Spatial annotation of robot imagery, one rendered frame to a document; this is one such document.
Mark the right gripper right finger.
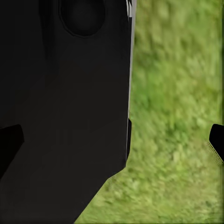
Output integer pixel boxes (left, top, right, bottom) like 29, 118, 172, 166
209, 124, 224, 161

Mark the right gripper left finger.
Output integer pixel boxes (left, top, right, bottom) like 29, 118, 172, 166
0, 124, 24, 180

